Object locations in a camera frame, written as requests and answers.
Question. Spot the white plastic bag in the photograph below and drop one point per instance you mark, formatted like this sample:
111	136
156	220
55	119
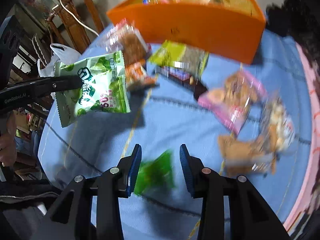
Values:
61	53

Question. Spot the blue quilted tablecloth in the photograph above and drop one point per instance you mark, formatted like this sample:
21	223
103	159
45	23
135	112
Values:
166	117

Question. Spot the person's left hand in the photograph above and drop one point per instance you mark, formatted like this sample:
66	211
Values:
8	143

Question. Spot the clear bag brown pastry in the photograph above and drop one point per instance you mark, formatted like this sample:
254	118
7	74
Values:
125	37

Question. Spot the sunflower seed bag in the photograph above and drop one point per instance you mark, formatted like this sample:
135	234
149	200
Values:
182	56

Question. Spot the black white label snack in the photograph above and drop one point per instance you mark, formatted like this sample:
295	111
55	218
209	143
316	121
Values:
276	126

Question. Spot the pink cookie bag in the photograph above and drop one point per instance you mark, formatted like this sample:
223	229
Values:
231	104

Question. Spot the orange storage box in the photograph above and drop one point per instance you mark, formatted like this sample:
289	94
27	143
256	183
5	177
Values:
232	29

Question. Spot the brown wafer pack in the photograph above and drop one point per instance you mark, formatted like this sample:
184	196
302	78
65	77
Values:
248	157

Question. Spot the green pea snack bag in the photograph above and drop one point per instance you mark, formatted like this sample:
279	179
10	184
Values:
103	88

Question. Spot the pink cloth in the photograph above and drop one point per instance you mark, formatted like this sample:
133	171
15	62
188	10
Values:
308	198

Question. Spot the orange white small pack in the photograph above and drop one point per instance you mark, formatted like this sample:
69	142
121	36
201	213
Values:
136	76

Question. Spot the brown chocolate bar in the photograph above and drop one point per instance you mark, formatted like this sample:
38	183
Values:
182	78

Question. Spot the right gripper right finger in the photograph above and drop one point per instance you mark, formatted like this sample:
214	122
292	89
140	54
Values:
231	207

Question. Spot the small green candy pack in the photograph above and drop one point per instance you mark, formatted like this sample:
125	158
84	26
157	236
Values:
155	174

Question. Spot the wooden chair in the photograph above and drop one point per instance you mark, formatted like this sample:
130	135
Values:
76	30

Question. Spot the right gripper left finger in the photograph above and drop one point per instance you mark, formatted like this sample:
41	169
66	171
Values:
89	208

